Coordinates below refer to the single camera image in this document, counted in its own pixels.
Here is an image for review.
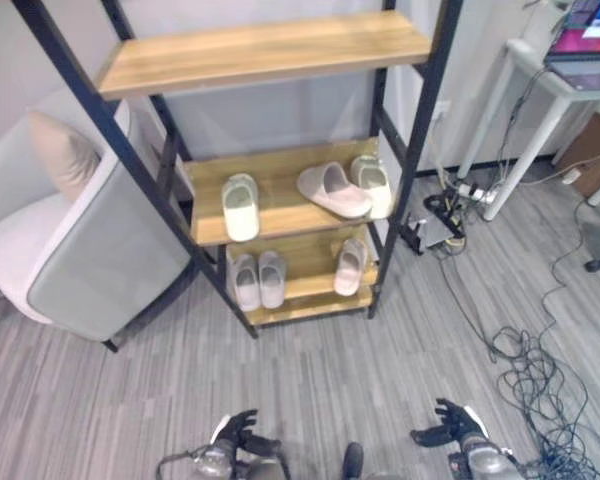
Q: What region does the white table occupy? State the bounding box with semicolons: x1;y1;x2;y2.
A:
456;38;600;222

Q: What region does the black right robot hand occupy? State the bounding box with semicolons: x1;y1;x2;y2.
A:
410;397;488;449

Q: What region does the pale green slipper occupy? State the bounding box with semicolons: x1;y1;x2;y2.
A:
221;172;262;242
350;154;394;221

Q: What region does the grey white armchair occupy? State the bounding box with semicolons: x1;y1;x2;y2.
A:
0;89;197;354

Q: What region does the brown cardboard box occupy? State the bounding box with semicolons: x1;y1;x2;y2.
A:
554;111;600;199

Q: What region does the beige cushion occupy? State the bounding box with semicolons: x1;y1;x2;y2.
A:
27;110;102;204

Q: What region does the open laptop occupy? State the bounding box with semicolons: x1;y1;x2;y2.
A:
543;27;600;92

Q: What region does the black cable tangle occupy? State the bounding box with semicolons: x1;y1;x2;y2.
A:
486;324;600;480

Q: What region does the white power strip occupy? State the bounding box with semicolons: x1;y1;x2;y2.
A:
453;181;499;205

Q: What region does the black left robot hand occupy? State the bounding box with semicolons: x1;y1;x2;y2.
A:
213;408;284;457

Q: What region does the wooden shelf board with sheen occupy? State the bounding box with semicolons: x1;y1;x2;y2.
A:
182;138;399;247

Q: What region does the pink beige slipper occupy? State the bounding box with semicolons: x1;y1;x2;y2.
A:
333;237;370;297
295;160;375;220

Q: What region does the long wooden shelf board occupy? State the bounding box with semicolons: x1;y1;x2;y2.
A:
98;10;434;101

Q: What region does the dark robot foot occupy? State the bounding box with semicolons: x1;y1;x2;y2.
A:
341;441;367;480

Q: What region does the black metal rack frame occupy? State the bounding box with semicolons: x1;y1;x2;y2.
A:
12;0;465;341

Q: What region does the long black floor cable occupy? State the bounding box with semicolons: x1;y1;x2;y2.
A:
432;247;496;359

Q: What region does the bright monitor screen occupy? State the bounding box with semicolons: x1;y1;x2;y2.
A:
563;0;600;40

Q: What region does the short low wooden shelf board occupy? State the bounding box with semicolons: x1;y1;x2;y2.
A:
224;223;381;327

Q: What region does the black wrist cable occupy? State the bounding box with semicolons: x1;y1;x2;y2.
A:
155;448;204;480

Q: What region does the black floor stand with plate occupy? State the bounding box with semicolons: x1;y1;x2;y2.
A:
401;193;467;256

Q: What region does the light grey slipper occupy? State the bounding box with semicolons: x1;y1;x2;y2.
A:
231;252;262;311
257;249;288;309

